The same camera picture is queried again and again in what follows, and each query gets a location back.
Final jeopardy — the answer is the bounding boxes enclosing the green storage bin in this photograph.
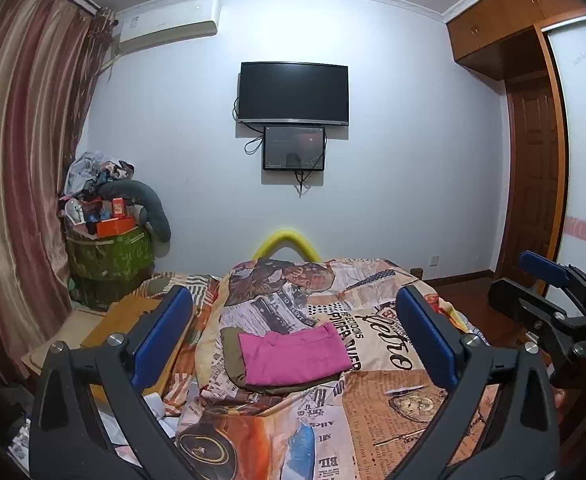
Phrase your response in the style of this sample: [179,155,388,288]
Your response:
[65,227,154,306]

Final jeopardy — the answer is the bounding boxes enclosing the small wall monitor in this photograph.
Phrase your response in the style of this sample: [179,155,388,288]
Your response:
[263,126,326,172]

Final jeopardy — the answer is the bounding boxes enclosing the grey long pillow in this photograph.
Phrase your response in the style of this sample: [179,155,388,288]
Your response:
[98,179,172,243]

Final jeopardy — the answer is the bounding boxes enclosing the pile of clothes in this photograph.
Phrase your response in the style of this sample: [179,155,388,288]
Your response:
[65,152,136,196]

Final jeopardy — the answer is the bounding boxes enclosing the striped red curtain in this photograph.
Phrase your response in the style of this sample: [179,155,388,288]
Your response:
[0,0,118,386]

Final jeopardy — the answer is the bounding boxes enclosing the yellow foam tube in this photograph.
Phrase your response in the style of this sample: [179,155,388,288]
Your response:
[254,230,324,263]

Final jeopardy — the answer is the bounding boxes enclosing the pink pants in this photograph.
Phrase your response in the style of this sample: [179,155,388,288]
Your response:
[238,322,352,387]

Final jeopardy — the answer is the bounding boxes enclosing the wooden door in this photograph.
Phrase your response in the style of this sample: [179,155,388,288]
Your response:
[505,77,564,281]

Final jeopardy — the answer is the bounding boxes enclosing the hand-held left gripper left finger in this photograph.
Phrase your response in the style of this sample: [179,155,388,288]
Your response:
[28,285,194,480]

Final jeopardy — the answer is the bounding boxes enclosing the white air conditioner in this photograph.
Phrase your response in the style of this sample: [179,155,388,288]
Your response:
[117,0,222,53]

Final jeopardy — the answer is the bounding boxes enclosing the beige board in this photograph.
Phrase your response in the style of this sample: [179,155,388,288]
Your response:
[20,307,108,376]

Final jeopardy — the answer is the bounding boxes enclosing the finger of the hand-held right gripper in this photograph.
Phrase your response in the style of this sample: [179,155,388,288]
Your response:
[519,250,586,304]
[489,278,586,362]

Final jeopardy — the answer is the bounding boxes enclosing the black wall television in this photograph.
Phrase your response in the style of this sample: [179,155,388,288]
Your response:
[237,61,350,126]

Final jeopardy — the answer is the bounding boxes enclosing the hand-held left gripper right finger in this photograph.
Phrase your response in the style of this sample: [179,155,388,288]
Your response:
[385,285,561,480]

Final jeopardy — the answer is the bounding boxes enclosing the wooden board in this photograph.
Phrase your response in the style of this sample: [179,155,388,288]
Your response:
[80,294,194,396]

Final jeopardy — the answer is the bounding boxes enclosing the printed blanket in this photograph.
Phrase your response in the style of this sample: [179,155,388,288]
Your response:
[138,256,524,480]

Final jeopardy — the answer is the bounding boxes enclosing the white sliding wardrobe door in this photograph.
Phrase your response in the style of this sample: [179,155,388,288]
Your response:
[543,15,586,301]

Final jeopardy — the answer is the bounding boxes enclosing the orange box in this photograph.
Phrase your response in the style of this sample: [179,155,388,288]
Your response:
[94,217,138,238]

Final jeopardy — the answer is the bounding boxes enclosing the olive green pants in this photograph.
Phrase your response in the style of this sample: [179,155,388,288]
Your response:
[220,326,346,393]

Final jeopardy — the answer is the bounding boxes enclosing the wooden overhead cabinet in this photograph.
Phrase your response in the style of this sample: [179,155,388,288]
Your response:
[445,0,586,81]

